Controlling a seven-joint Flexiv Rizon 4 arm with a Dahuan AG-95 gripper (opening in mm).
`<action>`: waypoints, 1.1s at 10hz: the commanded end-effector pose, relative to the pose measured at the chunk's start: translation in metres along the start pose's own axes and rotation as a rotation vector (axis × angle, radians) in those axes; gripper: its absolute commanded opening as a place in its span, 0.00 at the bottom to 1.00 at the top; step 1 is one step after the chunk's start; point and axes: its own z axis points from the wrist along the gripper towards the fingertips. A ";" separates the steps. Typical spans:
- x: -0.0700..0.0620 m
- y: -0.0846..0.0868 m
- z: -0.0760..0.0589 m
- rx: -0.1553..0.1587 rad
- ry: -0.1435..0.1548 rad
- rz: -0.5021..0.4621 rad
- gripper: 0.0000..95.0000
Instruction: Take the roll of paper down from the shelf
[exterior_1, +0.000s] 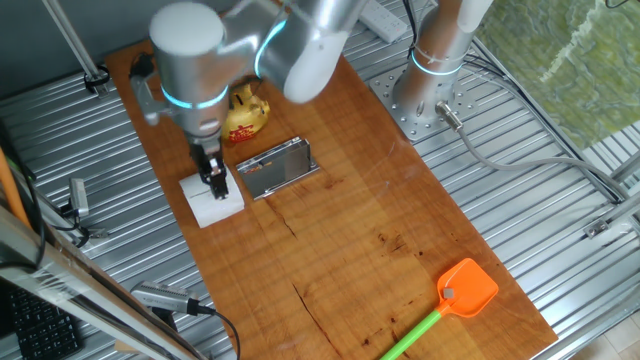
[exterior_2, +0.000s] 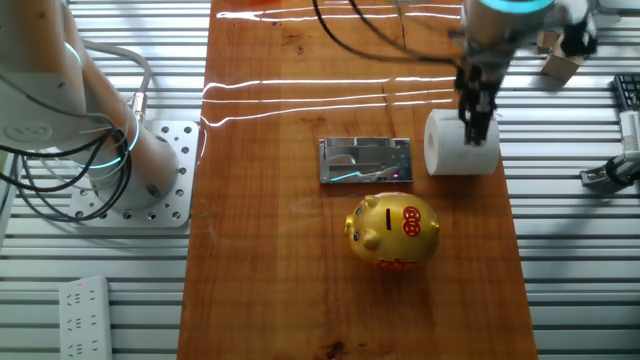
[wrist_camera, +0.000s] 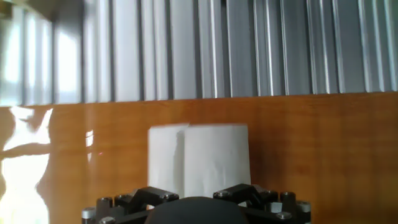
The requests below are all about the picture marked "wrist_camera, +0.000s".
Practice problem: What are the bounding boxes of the wooden board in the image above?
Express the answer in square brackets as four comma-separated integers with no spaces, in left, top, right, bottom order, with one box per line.
[0,91,398,224]

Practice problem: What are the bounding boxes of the white paper roll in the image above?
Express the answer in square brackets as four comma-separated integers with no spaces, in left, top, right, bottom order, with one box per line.
[147,123,252,208]

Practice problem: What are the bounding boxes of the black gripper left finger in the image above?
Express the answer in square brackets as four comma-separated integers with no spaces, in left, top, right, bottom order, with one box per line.
[81,185,180,224]

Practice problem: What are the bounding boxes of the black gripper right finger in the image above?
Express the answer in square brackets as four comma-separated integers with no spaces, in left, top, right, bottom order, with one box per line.
[213,183,312,224]

